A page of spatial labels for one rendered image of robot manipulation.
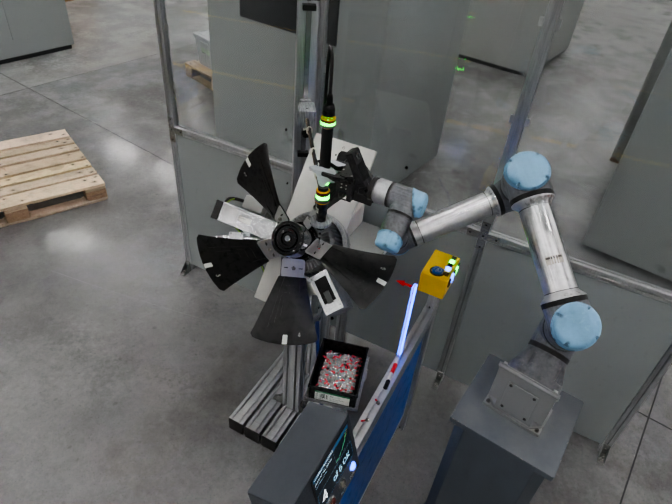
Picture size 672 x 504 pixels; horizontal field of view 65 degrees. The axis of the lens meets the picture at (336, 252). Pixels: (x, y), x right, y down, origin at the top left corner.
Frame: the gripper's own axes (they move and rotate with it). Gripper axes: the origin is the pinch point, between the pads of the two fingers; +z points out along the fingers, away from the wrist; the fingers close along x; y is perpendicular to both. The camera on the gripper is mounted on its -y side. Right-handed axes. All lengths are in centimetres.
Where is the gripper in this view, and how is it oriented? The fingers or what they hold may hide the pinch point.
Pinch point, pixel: (316, 163)
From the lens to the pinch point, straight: 163.4
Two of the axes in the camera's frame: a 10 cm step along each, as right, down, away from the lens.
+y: -0.8, 7.8, 6.2
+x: 4.6, -5.2, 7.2
